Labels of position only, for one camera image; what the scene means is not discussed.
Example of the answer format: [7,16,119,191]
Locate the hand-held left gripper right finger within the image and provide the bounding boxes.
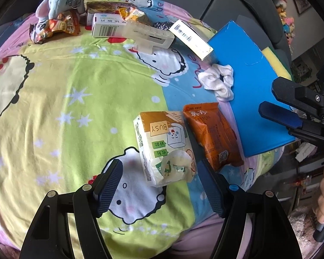
[198,159,303,259]

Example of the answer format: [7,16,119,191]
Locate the steel wool scrubber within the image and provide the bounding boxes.
[152,20,179,31]

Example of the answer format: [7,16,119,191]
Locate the orange panda snack packet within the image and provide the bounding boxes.
[29,12,81,44]

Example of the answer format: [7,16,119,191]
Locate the white scrunchie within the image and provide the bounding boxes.
[198,64,235,102]

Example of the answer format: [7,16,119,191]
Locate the white barcode medicine box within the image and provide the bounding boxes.
[91,13,130,38]

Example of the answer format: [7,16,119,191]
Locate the dark brown snack packet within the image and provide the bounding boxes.
[86,1,137,15]

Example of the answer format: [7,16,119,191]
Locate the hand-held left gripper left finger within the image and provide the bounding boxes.
[19,159,124,259]

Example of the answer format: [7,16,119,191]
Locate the yellow white tissue pack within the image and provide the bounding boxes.
[133,110,197,188]

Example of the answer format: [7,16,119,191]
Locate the orange brown snack packet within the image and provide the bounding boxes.
[182,102,245,172]

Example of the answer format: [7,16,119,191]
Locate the pale blue plush elephant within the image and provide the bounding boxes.
[35,0,84,21]

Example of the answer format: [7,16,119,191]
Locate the printed cartoon bed sheet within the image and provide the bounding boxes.
[0,0,297,251]

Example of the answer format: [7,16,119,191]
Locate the person's pink pants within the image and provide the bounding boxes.
[173,216,253,259]

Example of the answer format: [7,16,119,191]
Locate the pile of plush toys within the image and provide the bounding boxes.
[275,0,296,41]

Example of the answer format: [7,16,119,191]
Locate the blue cardboard box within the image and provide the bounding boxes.
[206,20,297,158]

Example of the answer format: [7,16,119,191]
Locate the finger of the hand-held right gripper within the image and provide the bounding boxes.
[271,77,324,116]
[259,101,324,152]

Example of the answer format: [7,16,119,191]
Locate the yellow snack packet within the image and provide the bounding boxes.
[118,7,152,25]

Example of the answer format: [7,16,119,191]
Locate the yellow sponge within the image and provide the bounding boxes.
[261,46,293,81]

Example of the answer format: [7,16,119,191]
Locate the translucent plastic case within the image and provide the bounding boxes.
[123,20,176,54]

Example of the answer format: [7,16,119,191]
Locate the long white barcode box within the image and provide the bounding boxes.
[169,19,214,61]

